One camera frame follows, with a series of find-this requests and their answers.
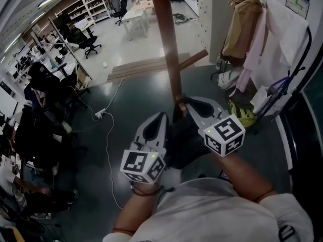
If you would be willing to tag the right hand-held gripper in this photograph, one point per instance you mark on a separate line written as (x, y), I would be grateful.
(224, 135)

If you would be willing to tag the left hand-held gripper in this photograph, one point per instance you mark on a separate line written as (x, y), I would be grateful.
(141, 164)

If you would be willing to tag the black bag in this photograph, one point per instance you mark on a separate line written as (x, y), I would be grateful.
(185, 140)

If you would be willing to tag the brown wooden coat rack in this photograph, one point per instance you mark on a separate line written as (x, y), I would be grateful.
(166, 34)

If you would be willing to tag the person's right forearm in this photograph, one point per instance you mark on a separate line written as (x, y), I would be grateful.
(242, 178)

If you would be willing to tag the person's left forearm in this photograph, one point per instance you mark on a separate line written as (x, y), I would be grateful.
(137, 210)

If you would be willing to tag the brown coat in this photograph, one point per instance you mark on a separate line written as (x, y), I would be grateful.
(242, 31)

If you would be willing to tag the white coat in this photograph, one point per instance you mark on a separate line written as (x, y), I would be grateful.
(285, 36)

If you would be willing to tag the white power strip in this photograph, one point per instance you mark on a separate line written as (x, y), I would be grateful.
(99, 114)

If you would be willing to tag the stack of wooden planks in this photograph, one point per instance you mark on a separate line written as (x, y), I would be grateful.
(146, 65)

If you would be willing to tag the pink garment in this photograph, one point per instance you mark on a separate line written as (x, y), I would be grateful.
(255, 57)

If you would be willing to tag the white pegboard panel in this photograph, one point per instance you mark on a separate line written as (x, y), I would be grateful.
(204, 16)

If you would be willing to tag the person's white shirt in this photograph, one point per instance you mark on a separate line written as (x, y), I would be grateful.
(207, 215)

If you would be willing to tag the black chair draped with clothes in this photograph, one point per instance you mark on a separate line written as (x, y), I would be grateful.
(45, 115)

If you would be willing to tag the white desk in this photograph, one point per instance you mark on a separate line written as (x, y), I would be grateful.
(137, 16)

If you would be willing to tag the white workbench with equipment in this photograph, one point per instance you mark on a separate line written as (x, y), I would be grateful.
(50, 54)

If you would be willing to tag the white shelving unit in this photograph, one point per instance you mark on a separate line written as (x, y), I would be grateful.
(88, 5)

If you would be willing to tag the black garment rack frame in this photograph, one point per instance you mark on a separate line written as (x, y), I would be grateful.
(304, 59)

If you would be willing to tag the wall poster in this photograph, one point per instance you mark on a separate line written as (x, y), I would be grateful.
(299, 0)

